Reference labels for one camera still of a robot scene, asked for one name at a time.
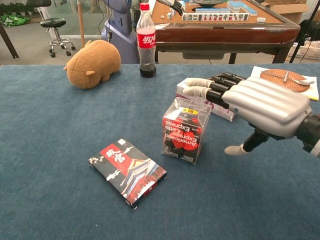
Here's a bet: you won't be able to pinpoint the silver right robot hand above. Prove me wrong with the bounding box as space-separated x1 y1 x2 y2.
181 71 313 157

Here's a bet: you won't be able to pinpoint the transparent box with coffee capsules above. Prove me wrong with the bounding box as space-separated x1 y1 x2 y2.
161 96 213 165

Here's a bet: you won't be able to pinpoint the white toothpaste box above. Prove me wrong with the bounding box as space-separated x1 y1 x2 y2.
175 79 237 123

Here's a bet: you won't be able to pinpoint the large brown cardboard box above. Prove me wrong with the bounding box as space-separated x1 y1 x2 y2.
259 0 311 25

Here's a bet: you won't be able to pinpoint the black background robot hand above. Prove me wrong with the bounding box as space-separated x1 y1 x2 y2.
156 0 187 16

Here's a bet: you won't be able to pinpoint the black red palace print box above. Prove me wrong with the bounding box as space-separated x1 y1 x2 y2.
88 137 168 210

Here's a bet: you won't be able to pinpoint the brown woven round coaster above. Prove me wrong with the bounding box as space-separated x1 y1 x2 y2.
259 69 311 93

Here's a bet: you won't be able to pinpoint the metal spoon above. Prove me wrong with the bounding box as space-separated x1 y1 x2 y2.
259 70 315 86

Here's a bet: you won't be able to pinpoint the white yellow booklet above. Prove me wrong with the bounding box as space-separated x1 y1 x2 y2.
249 65 320 102

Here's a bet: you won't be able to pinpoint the black tripod stand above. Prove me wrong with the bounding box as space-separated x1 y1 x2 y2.
289 0 320 63

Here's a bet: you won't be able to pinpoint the white plastic crate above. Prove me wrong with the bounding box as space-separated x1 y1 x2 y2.
287 41 320 61

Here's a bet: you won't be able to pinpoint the brown mahjong table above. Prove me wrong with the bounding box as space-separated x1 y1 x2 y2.
149 0 301 65

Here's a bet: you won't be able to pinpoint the blue backed mahjong tile stack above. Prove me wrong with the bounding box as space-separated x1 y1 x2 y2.
226 0 258 17

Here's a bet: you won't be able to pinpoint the face-up mahjong tile row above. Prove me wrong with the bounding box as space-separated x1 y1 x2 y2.
181 12 250 23

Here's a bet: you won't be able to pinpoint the blue backed mahjong tile row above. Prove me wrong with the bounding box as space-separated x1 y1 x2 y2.
195 7 232 14

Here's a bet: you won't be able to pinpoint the cola bottle with red cap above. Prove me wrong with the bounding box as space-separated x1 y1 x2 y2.
136 2 157 78

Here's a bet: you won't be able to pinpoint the brown capybara plush toy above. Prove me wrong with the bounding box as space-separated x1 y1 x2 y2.
63 39 122 90

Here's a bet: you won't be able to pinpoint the wooden pole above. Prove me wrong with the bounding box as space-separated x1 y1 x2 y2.
76 0 86 48

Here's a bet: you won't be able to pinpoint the blue table cloth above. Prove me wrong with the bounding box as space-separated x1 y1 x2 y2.
0 63 320 240

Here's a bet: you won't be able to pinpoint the black round swivel stool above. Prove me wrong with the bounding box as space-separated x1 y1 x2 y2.
39 17 76 58

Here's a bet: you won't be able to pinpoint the black office chair seat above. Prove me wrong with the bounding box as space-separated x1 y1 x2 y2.
26 0 53 8

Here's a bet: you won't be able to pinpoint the dark slanted table leg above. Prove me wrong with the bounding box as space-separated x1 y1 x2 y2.
0 22 20 60

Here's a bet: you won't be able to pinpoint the green artificial plants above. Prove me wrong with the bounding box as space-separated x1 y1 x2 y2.
0 2 33 28

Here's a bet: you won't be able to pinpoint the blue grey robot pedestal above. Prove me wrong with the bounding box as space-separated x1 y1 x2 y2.
101 0 141 65

